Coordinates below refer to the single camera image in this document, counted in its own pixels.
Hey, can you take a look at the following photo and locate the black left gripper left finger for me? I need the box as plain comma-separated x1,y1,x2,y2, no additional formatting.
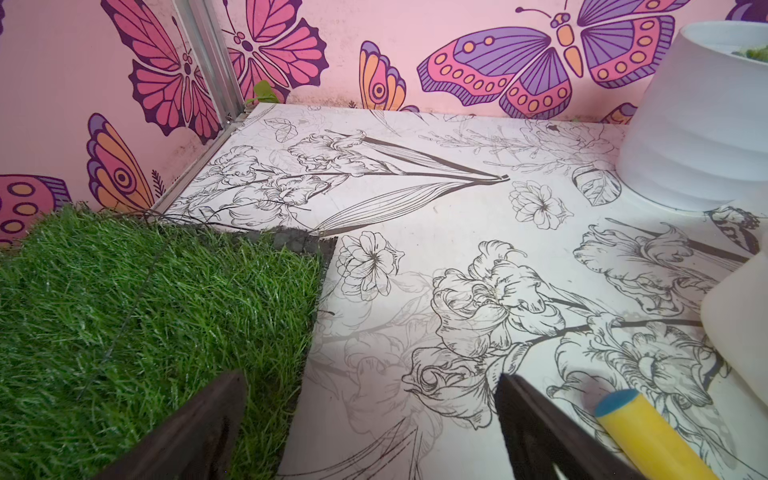
95,370,247,479

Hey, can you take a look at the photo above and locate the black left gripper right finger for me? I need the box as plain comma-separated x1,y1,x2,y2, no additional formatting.
495,374,643,480

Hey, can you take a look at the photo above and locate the white plant pot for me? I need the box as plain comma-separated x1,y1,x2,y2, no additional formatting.
616,21,767,211

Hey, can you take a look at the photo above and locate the green artificial grass mat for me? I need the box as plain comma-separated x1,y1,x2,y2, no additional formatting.
1,206,327,479

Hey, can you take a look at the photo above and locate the aluminium cage frame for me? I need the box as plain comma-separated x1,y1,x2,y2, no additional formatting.
154,0,245,213

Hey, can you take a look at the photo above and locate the white storage tray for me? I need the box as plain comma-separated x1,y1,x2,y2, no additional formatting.
700,252,767,402

